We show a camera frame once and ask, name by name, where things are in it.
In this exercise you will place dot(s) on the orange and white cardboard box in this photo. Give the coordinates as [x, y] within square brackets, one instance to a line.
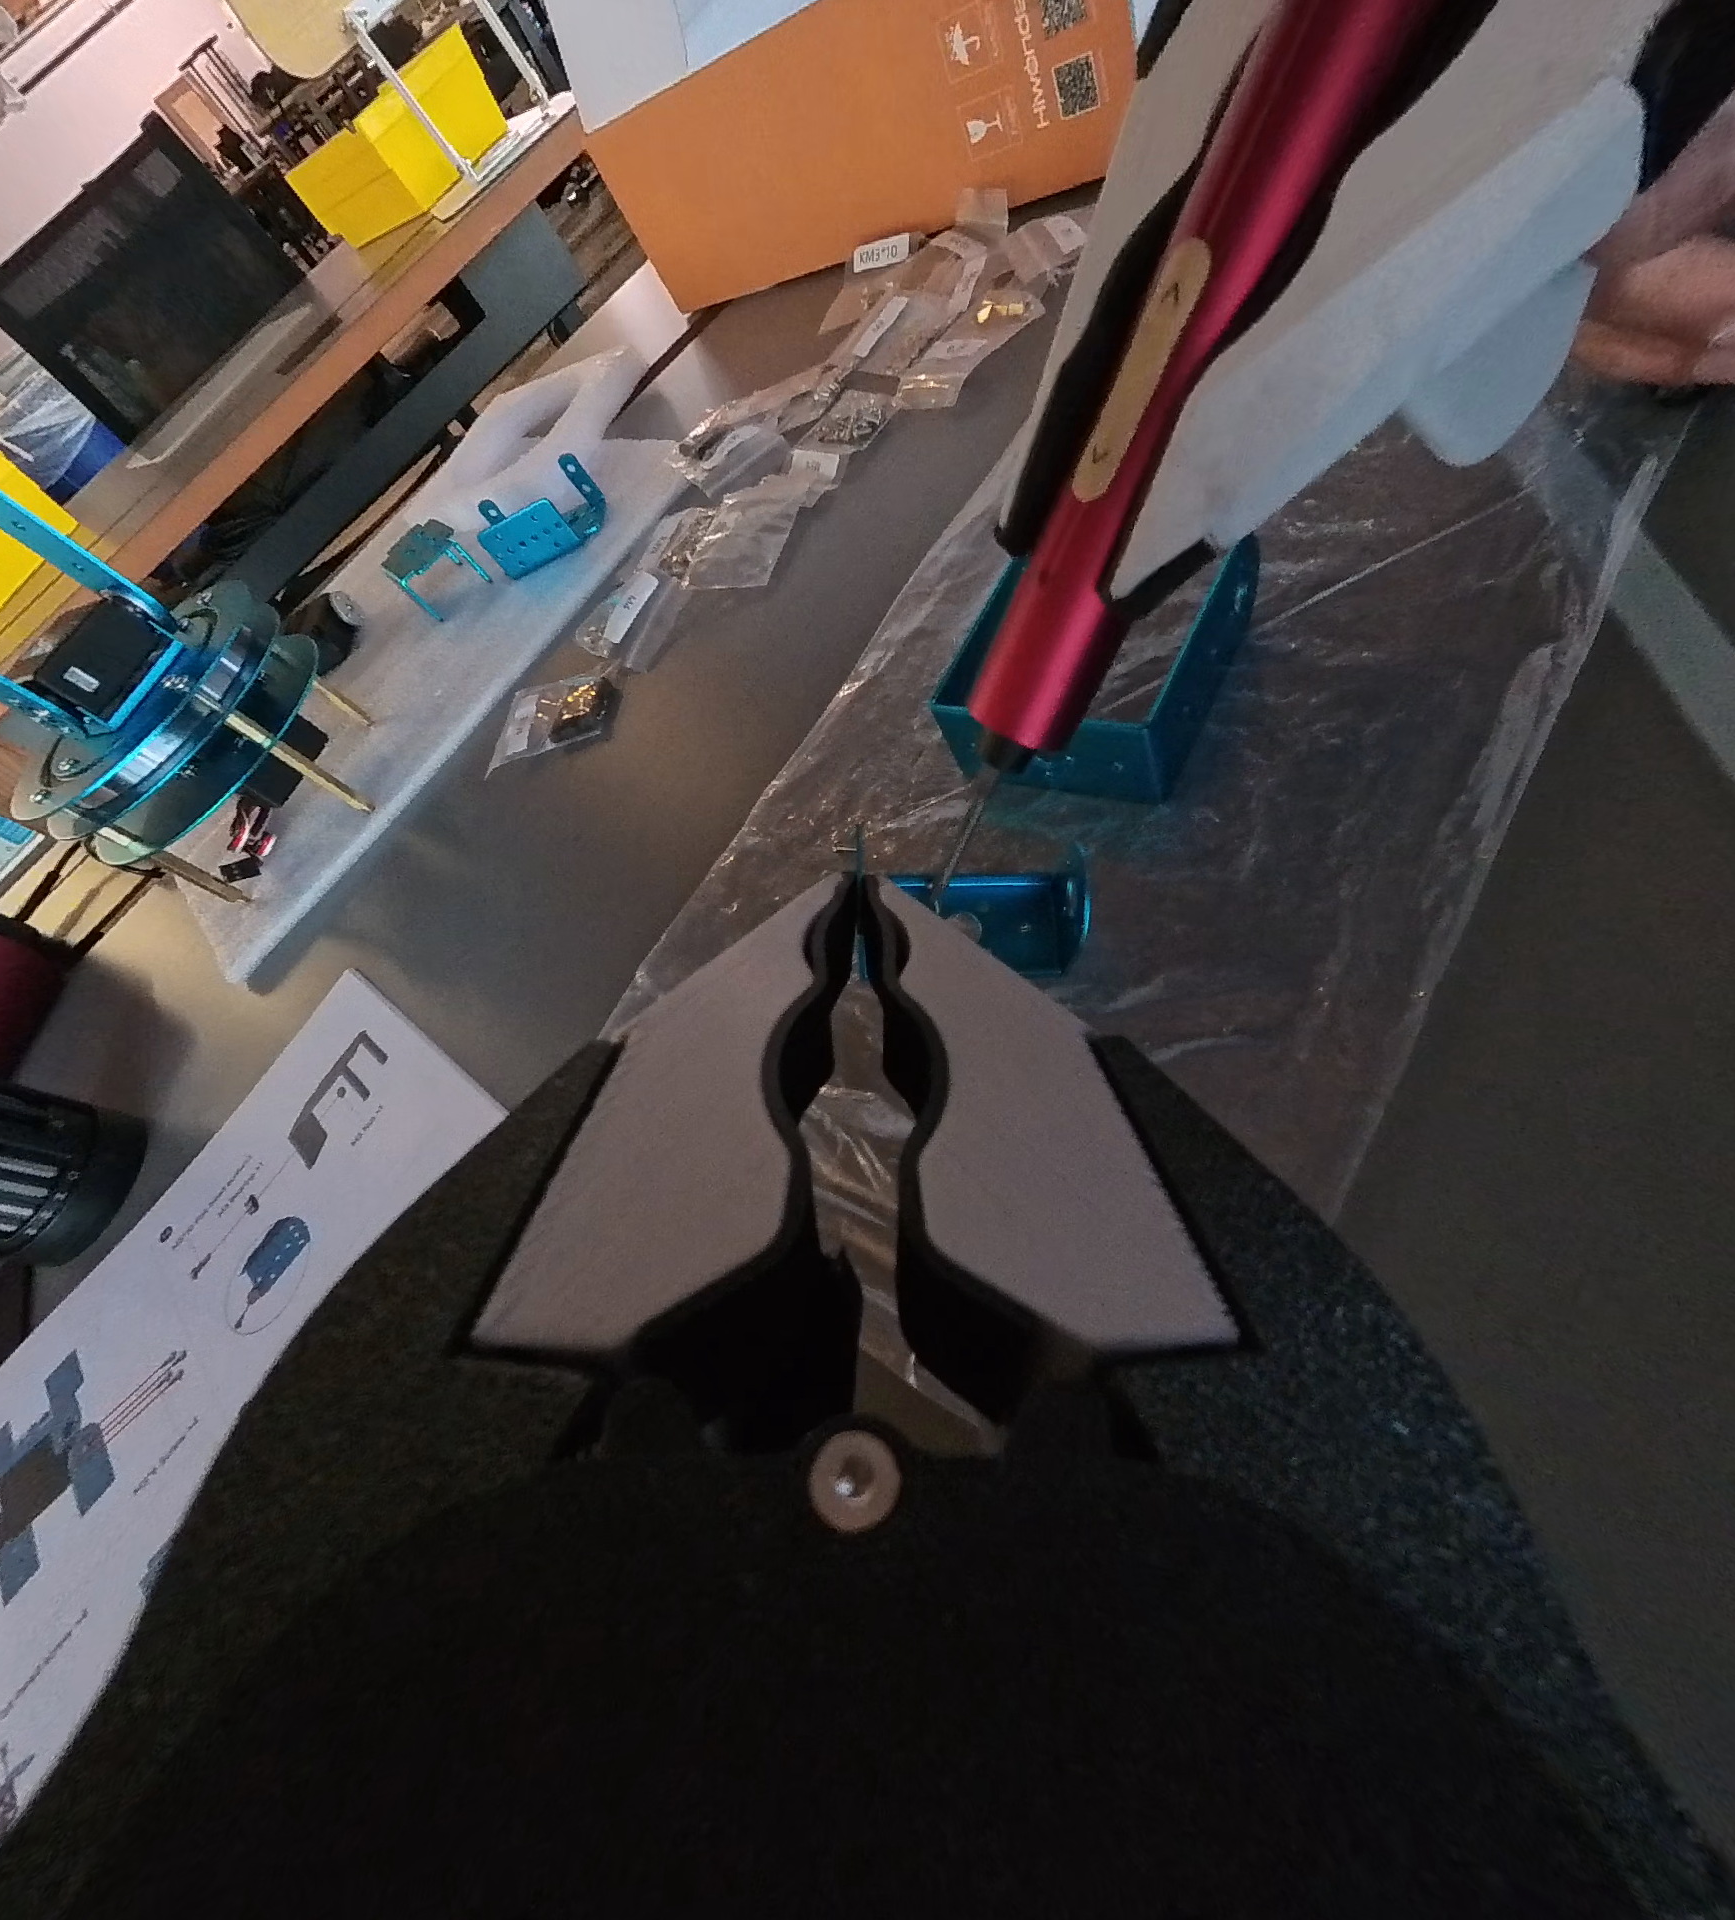
[808, 165]

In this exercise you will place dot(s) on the teal perforated bracket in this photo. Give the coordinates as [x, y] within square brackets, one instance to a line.
[424, 563]

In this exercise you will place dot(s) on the blue flat plate bracket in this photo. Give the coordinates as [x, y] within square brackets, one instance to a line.
[544, 532]

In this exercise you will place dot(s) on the white instruction manual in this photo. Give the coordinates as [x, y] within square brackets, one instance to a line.
[206, 1200]

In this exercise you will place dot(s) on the pile of small screw bags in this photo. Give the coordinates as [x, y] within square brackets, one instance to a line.
[808, 434]

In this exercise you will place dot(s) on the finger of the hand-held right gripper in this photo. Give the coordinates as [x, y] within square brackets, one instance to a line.
[1107, 195]
[1497, 91]

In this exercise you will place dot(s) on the long-legged blue U bracket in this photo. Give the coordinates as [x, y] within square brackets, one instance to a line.
[1091, 758]

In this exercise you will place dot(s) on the white foam sheet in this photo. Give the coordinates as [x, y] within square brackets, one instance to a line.
[432, 781]

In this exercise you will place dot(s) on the pale wood panel on stand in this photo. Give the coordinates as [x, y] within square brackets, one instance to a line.
[296, 30]

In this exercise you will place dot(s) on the black mesh equipment case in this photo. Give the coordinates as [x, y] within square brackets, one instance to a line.
[132, 284]

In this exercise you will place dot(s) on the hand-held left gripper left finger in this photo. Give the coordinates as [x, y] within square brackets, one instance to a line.
[642, 1171]

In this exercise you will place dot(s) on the blue toy robot arm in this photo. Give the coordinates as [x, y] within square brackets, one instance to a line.
[132, 704]

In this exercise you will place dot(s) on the red electric screwdriver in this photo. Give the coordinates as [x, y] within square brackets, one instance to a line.
[1091, 570]

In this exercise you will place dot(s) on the short-legged blue U bracket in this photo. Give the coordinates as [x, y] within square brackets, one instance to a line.
[1017, 914]

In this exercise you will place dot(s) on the clear plastic bag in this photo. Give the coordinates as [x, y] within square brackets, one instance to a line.
[1407, 675]

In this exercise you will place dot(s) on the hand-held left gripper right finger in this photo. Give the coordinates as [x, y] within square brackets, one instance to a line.
[1077, 1171]

